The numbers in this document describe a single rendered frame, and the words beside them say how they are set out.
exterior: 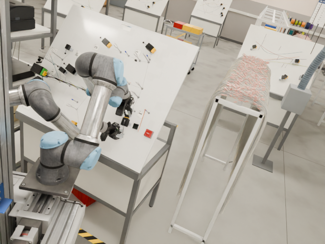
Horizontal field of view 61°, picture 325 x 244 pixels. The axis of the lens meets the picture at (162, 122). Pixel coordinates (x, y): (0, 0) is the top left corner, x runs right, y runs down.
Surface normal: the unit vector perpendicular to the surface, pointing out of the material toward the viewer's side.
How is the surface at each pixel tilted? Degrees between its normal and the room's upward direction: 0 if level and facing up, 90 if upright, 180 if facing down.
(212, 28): 90
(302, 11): 90
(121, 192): 90
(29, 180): 0
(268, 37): 50
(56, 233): 0
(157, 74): 54
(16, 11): 90
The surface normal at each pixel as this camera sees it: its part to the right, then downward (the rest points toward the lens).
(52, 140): 0.10, -0.88
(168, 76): -0.21, -0.21
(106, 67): 0.02, -0.11
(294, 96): -0.35, 0.39
